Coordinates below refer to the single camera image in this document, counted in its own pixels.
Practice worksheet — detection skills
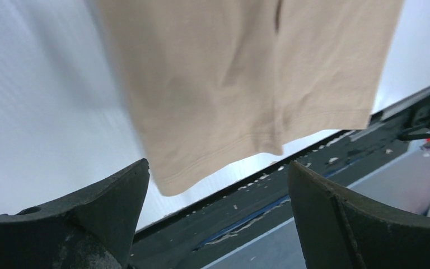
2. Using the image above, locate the beige t shirt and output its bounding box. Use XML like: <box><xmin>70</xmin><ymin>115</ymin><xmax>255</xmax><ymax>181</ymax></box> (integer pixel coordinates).
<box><xmin>94</xmin><ymin>1</ymin><xmax>404</xmax><ymax>196</ymax></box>

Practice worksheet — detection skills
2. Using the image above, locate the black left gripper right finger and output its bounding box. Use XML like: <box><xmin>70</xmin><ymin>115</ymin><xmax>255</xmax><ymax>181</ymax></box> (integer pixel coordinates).
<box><xmin>287</xmin><ymin>162</ymin><xmax>430</xmax><ymax>268</ymax></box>

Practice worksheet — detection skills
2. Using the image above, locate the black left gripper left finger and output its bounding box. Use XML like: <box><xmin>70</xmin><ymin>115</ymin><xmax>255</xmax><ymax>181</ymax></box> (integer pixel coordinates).
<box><xmin>0</xmin><ymin>159</ymin><xmax>149</xmax><ymax>268</ymax></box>

